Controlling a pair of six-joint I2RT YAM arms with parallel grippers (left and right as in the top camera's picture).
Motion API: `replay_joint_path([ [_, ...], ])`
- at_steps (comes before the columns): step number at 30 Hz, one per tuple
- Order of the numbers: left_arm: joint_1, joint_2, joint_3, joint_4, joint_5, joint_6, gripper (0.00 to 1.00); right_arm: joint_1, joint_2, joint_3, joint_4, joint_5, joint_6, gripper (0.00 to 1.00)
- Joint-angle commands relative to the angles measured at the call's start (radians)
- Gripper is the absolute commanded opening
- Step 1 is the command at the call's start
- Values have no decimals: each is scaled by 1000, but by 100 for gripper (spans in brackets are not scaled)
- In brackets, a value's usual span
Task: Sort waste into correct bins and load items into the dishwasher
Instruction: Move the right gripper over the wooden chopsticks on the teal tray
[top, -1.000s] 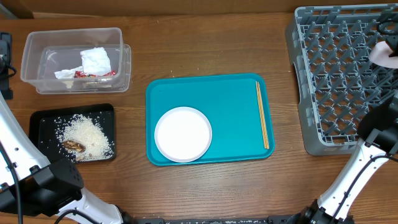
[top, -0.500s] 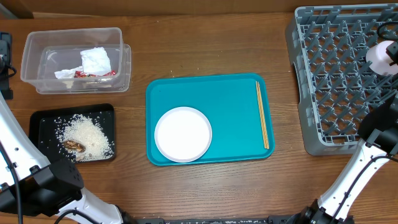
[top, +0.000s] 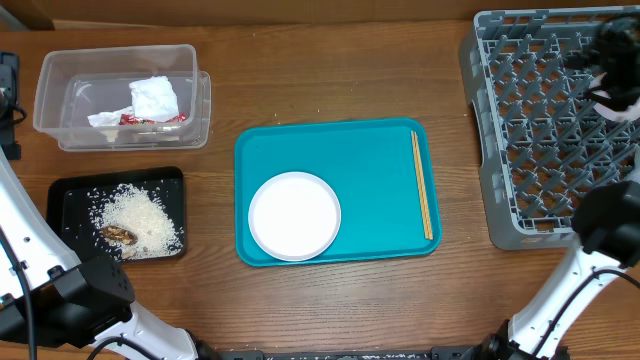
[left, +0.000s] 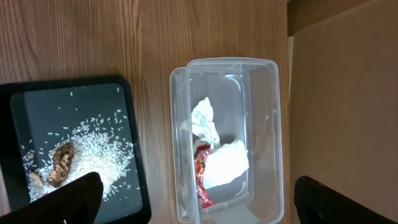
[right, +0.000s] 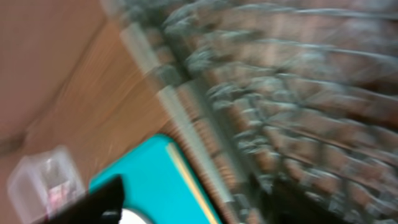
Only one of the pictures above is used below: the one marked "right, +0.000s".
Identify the grey dishwasher rack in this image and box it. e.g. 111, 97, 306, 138
101, 0, 397, 223

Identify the white round plate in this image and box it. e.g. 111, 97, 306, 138
119, 208, 153, 224

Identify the clear plastic bin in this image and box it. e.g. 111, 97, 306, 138
7, 146, 86, 223

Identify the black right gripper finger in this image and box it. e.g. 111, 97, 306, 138
43, 175, 125, 224

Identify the teal plastic tray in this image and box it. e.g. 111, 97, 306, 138
89, 134, 222, 224

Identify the cardboard box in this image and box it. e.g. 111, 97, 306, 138
0, 0, 108, 141

